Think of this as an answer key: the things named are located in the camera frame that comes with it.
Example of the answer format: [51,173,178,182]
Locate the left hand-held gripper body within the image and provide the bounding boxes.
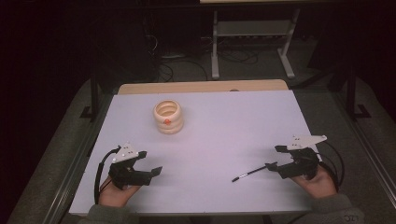
[107,142,153,190]

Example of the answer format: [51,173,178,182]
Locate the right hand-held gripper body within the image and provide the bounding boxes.
[276,134,328,181]

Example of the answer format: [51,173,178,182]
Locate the black pen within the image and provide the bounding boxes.
[231,167,269,183]

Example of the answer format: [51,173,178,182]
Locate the person's left hand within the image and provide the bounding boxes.
[98,175,142,208]

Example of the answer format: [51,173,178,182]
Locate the person's right hand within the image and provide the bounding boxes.
[291,164,339,200]

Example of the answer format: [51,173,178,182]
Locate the cream ribbed pen holder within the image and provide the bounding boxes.
[152,99,185,135]

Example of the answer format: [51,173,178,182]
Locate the black metal stand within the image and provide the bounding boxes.
[79,69,104,123]
[344,62,372,120]

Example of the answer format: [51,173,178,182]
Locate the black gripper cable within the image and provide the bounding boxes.
[93,144,123,205]
[317,141,346,191]

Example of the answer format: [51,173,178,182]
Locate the aluminium frame rail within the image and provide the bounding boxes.
[41,92,115,224]
[330,90,396,202]

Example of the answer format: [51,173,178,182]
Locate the black floor cables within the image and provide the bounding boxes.
[157,57,209,83]

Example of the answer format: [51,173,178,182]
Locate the white metal table frame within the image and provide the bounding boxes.
[210,8,301,80]

